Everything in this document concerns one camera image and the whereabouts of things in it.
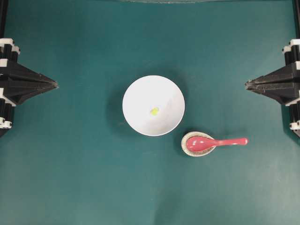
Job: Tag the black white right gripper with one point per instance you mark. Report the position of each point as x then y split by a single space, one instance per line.
288 96

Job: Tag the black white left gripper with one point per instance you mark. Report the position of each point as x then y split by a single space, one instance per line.
9 97

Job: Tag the pink plastic soup spoon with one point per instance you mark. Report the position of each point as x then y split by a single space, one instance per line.
199 143

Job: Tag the speckled ceramic spoon rest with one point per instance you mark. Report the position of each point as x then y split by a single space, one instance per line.
195 153

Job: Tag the white round bowl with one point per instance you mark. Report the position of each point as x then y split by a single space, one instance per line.
146 93

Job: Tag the yellow hexagonal prism block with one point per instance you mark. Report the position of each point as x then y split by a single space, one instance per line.
154 111

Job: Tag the green mat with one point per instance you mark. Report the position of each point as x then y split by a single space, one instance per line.
72 159

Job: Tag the black left frame rail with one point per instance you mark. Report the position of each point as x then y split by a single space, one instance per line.
3 16

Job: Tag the black frame rail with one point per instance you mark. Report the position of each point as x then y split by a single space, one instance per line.
296 12
3 16

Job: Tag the black right frame rail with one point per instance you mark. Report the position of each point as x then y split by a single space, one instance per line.
296 12

